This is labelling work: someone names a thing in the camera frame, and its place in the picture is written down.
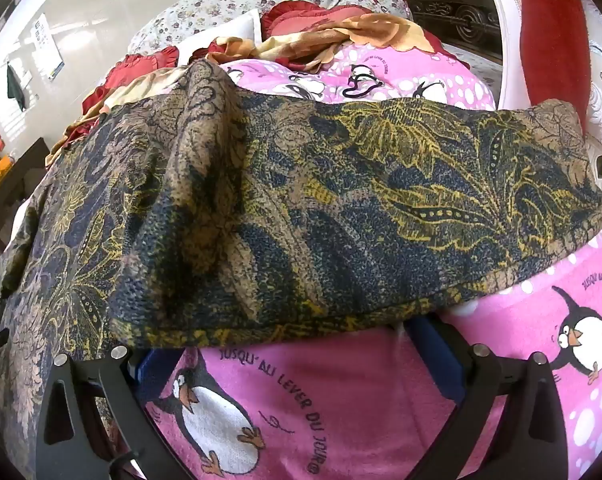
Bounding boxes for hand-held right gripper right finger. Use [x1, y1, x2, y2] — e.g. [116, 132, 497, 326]
[406, 315, 569, 480]

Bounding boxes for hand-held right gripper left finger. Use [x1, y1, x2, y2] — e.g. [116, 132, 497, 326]
[33, 346, 192, 480]

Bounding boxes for dark leaf-patterned cloth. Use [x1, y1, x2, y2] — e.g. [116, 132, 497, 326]
[0, 57, 602, 467]

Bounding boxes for pink penguin print blanket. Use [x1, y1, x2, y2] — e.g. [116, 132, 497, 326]
[141, 42, 602, 480]

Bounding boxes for dark wooden desk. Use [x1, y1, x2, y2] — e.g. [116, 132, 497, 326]
[0, 137, 52, 276]

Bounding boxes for dark hanging garment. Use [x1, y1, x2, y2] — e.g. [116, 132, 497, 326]
[6, 62, 28, 111]

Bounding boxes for red ruffled pillow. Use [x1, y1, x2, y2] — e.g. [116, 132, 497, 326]
[260, 1, 376, 42]
[83, 45, 182, 116]

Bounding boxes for red headboard cushion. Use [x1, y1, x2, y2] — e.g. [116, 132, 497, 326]
[520, 0, 594, 121]

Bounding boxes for white pillow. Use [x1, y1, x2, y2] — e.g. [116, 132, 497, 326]
[178, 8, 264, 66]

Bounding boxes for dark carved wooden headboard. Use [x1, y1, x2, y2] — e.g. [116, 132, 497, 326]
[391, 0, 504, 51]

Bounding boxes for floral print quilt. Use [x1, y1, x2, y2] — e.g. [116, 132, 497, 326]
[128, 0, 409, 56]

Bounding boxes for wall calendar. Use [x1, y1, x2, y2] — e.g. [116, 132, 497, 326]
[31, 12, 66, 81]

